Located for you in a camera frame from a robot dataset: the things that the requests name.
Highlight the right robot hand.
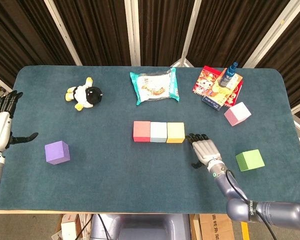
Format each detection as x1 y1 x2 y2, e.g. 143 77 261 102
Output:
185 133 223 170

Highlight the yellow foam cube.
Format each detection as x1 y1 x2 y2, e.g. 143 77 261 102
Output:
166 122 186 144

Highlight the green foam cube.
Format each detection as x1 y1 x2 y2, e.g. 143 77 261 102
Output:
235 149 266 173

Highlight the red foam cube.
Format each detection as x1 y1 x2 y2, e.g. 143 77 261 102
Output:
132 120 152 143

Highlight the pink foam cube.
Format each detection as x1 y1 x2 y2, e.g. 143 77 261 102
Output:
223 101 252 127

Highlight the light blue foam cube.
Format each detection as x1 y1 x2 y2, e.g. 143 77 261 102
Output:
149 121 168 144

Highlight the yellow blue snack box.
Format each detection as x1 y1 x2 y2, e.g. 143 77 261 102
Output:
201 67 244 111

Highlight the purple foam cube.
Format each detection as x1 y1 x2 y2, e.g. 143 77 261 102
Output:
44 140 71 166

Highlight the red cartoon snack packet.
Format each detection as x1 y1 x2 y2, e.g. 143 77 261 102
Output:
191 65 244 108

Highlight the teal felt table mat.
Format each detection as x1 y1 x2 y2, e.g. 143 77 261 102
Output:
0 65 300 215

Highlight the blue spray bottle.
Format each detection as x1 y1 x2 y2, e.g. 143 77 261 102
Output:
217 61 239 88

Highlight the brown cardboard box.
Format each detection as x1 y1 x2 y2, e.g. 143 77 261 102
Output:
198 214 236 240

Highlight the wooden board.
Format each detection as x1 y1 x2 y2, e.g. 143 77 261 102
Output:
191 214 203 240

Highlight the teal white snack bag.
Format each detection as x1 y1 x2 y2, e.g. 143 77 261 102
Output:
129 66 180 106

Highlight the black white plush penguin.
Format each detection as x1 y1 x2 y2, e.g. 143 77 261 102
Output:
64 76 104 112

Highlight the grey robot torso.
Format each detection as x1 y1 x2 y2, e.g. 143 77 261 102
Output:
89 213 192 240

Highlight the white cardboard box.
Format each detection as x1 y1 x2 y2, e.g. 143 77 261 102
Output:
60 214 81 240

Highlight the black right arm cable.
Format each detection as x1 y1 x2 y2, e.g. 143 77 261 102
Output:
224 169 278 240

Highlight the black torso cable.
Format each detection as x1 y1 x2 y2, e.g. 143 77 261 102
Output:
76 214 94 240
96 213 110 240

